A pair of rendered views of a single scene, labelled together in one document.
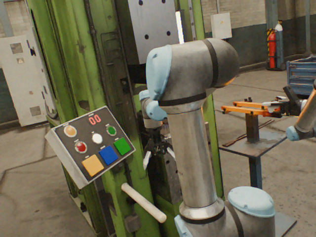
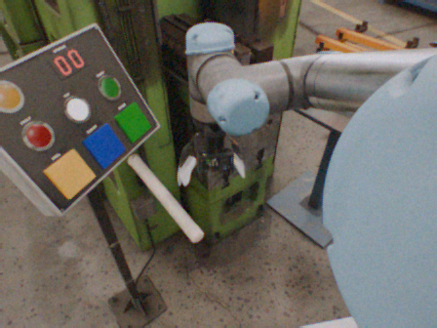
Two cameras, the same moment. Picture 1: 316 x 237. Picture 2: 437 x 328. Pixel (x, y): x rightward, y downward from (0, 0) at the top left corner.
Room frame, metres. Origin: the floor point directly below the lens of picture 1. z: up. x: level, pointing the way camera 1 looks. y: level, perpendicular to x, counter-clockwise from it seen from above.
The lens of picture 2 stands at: (0.56, 0.08, 1.49)
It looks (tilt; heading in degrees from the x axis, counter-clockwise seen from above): 45 degrees down; 354
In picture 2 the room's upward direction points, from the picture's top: straight up
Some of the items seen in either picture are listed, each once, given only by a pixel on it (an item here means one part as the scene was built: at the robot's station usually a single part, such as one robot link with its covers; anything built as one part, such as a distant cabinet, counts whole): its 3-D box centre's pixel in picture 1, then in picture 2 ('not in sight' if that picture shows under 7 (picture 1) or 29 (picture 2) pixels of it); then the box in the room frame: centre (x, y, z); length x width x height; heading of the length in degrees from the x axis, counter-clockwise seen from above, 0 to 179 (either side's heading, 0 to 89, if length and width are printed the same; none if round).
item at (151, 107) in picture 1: (160, 108); (242, 94); (0.97, 0.00, 1.23); 0.11 x 0.11 x 0.08; 12
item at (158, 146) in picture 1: (156, 139); (212, 141); (1.06, 0.04, 1.07); 0.09 x 0.08 x 0.12; 4
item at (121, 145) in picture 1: (121, 146); (132, 122); (1.23, 0.22, 1.01); 0.07 x 0.05 x 0.07; 146
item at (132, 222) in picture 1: (132, 222); (143, 206); (1.49, 0.31, 0.36); 0.09 x 0.07 x 0.12; 121
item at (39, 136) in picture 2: (81, 147); (38, 136); (1.09, 0.37, 1.09); 0.05 x 0.03 x 0.04; 121
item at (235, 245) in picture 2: not in sight; (228, 236); (1.53, -0.08, 0.01); 0.58 x 0.39 x 0.01; 121
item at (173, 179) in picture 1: (166, 151); (205, 101); (1.79, 0.01, 0.69); 0.56 x 0.38 x 0.45; 31
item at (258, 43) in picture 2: not in sight; (255, 49); (1.72, -0.18, 0.95); 0.12 x 0.08 x 0.06; 31
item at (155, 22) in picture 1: (144, 28); not in sight; (1.78, 0.01, 1.56); 0.42 x 0.39 x 0.40; 31
